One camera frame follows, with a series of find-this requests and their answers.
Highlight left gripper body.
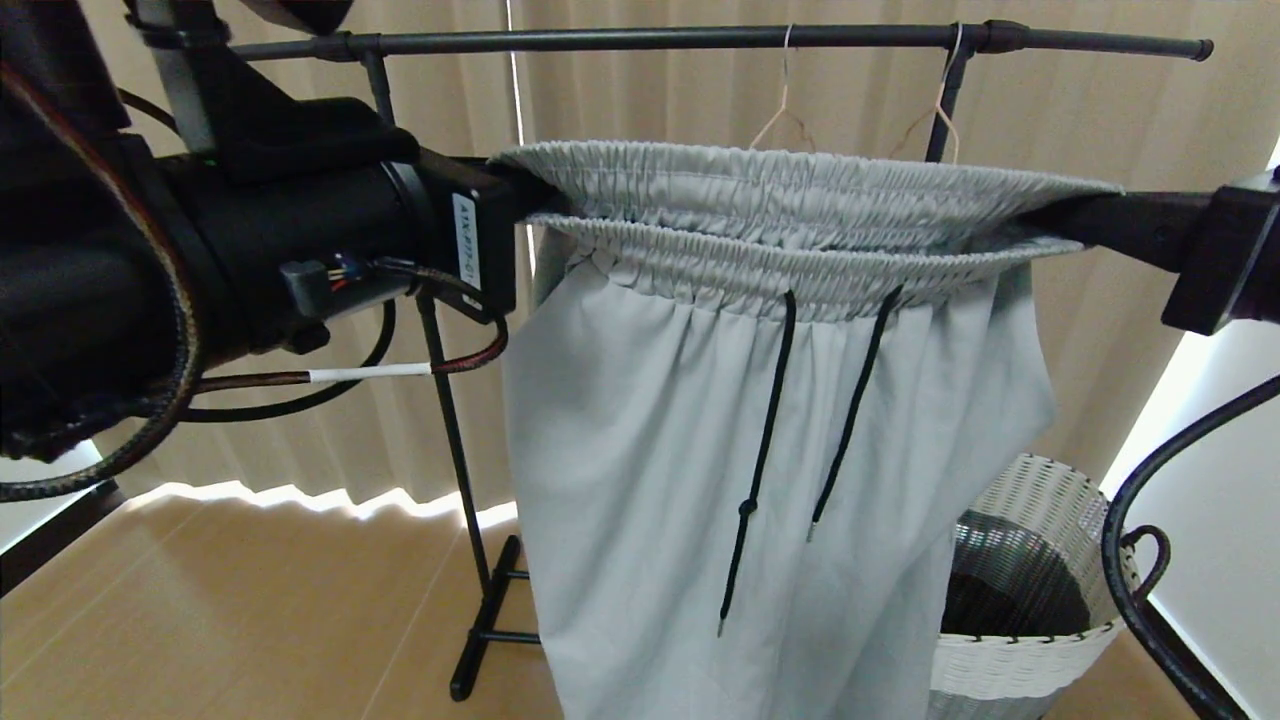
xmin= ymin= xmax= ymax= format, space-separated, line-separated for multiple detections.
xmin=185 ymin=150 xmax=519 ymax=356

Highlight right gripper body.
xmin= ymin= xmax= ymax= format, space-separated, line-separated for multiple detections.
xmin=1160 ymin=168 xmax=1280 ymax=336

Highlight pink clothes hanger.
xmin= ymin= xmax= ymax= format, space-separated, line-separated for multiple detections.
xmin=748 ymin=25 xmax=817 ymax=153
xmin=888 ymin=25 xmax=961 ymax=164

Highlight pale grey shorts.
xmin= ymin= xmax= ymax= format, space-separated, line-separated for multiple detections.
xmin=490 ymin=140 xmax=1126 ymax=720

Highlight black clothes rack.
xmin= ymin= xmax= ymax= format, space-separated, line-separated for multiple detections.
xmin=225 ymin=18 xmax=1216 ymax=701

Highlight white laundry basket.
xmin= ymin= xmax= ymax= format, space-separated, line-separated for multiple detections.
xmin=925 ymin=453 xmax=1171 ymax=720

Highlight beige curtain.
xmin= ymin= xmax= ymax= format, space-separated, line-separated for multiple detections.
xmin=80 ymin=0 xmax=1280 ymax=521

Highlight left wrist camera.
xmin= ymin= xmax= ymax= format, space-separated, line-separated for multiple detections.
xmin=120 ymin=0 xmax=421 ymax=186

